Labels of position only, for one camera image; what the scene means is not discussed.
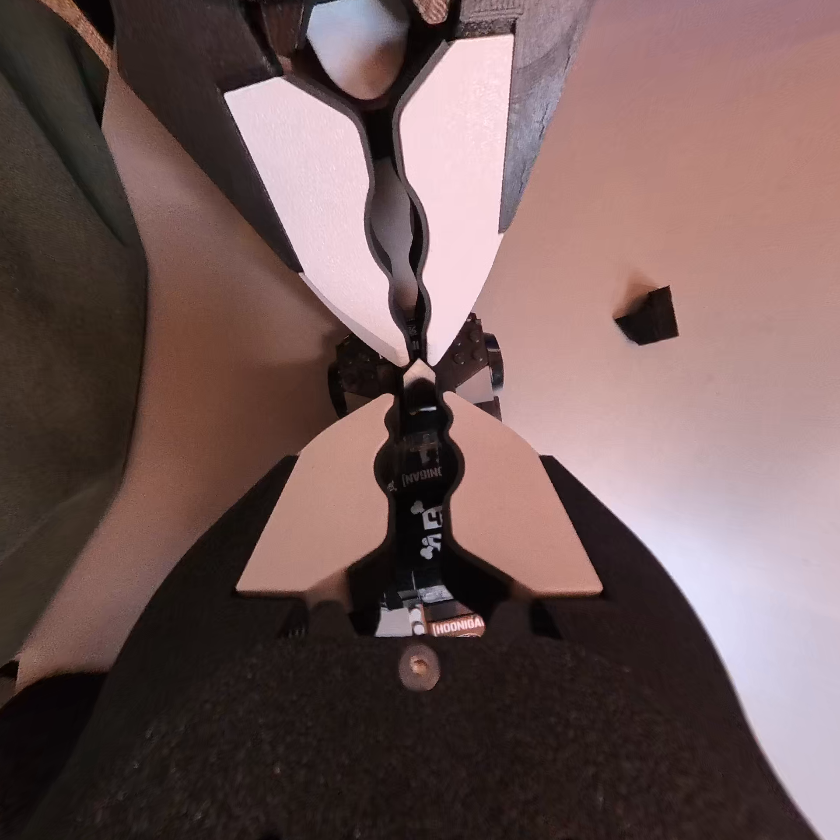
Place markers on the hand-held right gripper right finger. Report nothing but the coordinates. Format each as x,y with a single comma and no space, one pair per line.
525,525

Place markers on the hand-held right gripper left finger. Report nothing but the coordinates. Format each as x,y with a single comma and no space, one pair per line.
315,525

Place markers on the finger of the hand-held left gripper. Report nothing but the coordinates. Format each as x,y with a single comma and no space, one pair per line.
309,184
466,158

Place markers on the black lego car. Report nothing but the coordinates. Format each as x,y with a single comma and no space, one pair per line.
427,525

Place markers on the small black lego brick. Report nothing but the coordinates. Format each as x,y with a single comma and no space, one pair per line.
647,315

